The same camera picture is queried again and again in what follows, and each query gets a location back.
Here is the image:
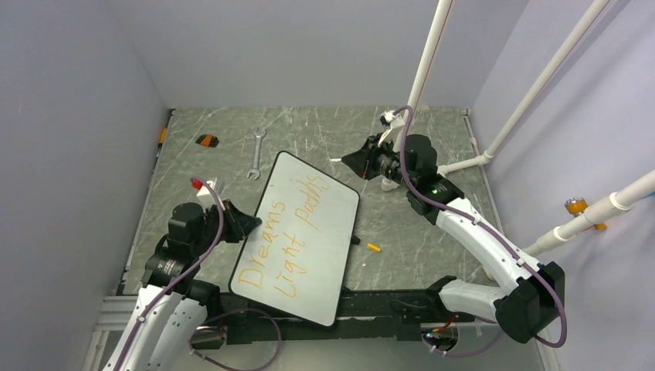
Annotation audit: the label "orange clamp on pipe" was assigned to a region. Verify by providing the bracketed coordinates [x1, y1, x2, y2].
[564, 197, 588, 217]

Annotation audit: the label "orange-black screwdriver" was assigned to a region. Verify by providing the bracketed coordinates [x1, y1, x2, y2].
[158, 128, 168, 149]

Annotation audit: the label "silver open-end wrench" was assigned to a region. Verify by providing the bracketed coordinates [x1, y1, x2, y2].
[246, 128, 266, 180]

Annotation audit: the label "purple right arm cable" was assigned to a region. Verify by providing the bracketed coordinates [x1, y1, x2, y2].
[391, 105, 569, 359]

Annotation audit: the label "yellow marker cap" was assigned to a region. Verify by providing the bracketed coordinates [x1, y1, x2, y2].
[367, 243, 382, 253]

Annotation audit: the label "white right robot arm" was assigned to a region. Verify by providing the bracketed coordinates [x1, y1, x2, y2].
[341, 134, 568, 348]

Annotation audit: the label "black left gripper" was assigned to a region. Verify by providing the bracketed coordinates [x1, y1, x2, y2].
[192, 199, 260, 255]

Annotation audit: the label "orange hex key set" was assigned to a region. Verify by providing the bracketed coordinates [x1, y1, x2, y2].
[195, 134, 220, 148]

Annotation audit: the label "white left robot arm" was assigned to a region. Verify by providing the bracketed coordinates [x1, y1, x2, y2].
[103, 200, 262, 370]

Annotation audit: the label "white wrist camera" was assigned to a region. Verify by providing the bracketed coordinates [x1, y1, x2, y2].
[378, 109, 406, 152]
[191, 178, 225, 209]

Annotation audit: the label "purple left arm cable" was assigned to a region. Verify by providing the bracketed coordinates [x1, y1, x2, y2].
[112, 178, 283, 371]

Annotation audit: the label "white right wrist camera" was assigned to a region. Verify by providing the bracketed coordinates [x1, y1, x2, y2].
[378, 109, 406, 152]

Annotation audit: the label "white PVC pipe frame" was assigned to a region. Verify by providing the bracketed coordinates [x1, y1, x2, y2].
[380, 0, 613, 192]

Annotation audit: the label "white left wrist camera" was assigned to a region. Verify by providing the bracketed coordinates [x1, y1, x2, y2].
[191, 178, 225, 209]

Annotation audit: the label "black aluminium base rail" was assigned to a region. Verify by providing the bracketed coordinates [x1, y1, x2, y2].
[94, 289, 518, 344]

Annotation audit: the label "white whiteboard black frame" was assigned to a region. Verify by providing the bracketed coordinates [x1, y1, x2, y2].
[229, 151, 360, 327]

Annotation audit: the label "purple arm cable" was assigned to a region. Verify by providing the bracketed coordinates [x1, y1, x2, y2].
[391, 105, 569, 359]
[112, 178, 283, 371]

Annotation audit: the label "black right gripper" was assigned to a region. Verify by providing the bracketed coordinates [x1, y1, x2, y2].
[342, 133, 416, 190]

